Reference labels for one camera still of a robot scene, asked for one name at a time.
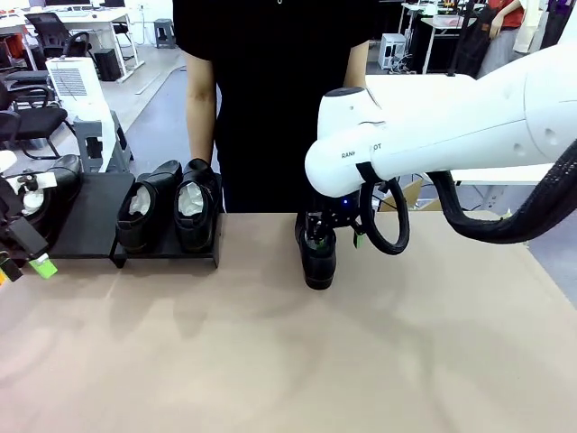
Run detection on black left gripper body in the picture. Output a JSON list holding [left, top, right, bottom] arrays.
[[0, 178, 29, 268]]

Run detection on black shoe stand shelf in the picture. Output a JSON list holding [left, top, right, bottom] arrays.
[[46, 172, 137, 261], [109, 172, 225, 271]]

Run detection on black office chair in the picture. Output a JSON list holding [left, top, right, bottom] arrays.
[[23, 12, 94, 60], [0, 67, 69, 161]]

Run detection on person's left forearm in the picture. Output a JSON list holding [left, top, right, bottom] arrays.
[[343, 40, 372, 92]]

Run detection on person's right forearm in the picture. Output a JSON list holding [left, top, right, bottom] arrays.
[[185, 51, 215, 164]]

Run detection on grey step stool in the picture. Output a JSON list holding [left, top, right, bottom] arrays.
[[74, 110, 135, 174]]

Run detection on white workbench table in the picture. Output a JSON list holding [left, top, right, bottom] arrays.
[[399, 1, 480, 76]]

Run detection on black computer tower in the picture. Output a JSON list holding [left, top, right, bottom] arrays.
[[92, 48, 123, 83]]

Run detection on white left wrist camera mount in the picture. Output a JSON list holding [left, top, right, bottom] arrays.
[[14, 170, 58, 194]]

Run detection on white computer case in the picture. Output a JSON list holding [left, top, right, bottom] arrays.
[[379, 32, 409, 71]]

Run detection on black pole stand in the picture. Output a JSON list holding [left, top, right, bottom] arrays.
[[445, 0, 474, 78]]

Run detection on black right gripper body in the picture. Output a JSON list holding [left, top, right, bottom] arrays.
[[307, 190, 367, 230]]

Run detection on white air purifier appliance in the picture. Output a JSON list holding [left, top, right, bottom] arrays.
[[44, 56, 117, 175]]

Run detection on black glossy dress shoe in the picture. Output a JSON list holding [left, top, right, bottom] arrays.
[[172, 158, 218, 253], [115, 159, 184, 254]]

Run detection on brown cardboard box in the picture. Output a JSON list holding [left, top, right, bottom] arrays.
[[402, 177, 453, 213]]

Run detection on grey plastic stool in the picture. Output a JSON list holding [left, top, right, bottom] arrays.
[[153, 17, 178, 51]]

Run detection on white office desk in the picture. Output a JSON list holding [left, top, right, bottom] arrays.
[[0, 7, 146, 85]]

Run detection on person in red shirt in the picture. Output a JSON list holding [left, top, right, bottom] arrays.
[[476, 0, 527, 80]]

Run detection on person torso black t-shirt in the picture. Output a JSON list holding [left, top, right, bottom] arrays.
[[172, 0, 376, 214]]

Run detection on black matte loafer shoe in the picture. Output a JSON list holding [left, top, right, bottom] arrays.
[[19, 153, 84, 236]]

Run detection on black strap loafer shoe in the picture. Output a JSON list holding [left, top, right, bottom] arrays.
[[294, 211, 339, 291]]

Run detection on black hanging garment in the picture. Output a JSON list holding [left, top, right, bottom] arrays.
[[454, 4, 494, 78]]

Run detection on person in dark clothes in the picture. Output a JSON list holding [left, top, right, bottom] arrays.
[[542, 0, 577, 50]]

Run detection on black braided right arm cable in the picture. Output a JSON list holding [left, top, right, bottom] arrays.
[[355, 138, 577, 256]]

